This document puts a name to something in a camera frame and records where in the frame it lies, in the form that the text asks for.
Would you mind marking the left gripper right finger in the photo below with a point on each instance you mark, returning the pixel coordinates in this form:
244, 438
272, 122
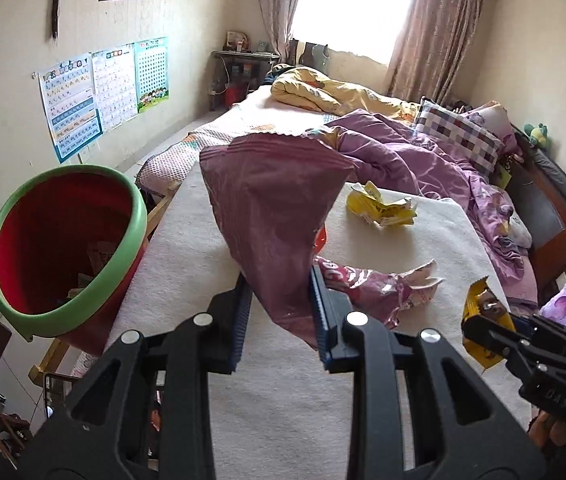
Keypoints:
419, 410

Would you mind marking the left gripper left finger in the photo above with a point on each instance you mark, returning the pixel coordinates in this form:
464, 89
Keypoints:
142, 411

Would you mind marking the yellow brown candy wrapper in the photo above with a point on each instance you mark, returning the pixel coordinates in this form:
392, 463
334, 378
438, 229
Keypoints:
482, 312

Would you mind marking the pink white torn wrapper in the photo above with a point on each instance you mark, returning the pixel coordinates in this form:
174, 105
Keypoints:
382, 295

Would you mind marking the orange snack bag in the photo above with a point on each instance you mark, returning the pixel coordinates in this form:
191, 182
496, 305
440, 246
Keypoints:
320, 241

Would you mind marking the yellow snack bag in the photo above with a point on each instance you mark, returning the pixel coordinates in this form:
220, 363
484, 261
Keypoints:
367, 202

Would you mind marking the pink snack bag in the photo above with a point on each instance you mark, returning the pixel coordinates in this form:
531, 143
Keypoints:
270, 194

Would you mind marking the dark wooden headboard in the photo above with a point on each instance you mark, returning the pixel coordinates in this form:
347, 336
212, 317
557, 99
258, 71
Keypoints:
538, 191

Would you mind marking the red bin with green rim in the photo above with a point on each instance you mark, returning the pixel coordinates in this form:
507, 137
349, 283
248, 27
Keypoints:
71, 240

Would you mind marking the green plush toy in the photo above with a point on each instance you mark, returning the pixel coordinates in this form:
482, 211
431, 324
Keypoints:
538, 136

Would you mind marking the plaid pillow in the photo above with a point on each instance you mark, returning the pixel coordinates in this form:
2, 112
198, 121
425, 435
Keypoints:
476, 144

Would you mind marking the purple quilt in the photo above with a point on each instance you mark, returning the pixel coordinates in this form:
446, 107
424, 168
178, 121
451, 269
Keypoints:
392, 156

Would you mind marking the pink checkered bed sheet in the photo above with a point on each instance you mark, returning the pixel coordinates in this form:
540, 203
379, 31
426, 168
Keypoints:
259, 112

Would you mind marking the yellow quilt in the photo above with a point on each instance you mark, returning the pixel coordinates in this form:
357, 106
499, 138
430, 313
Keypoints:
309, 89

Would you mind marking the brown window curtain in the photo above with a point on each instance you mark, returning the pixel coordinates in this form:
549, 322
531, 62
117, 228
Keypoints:
431, 48

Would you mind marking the dark wooden side table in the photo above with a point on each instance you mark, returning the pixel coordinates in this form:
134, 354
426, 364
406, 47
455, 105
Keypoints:
236, 74

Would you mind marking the blue-bordered pinyin wall poster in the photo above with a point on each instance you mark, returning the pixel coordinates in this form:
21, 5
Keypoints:
70, 107

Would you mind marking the white middle wall poster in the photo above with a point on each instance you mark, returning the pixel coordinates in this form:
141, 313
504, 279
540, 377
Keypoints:
114, 86

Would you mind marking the green-bordered number wall poster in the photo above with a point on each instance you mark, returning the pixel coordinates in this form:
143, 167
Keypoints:
151, 72

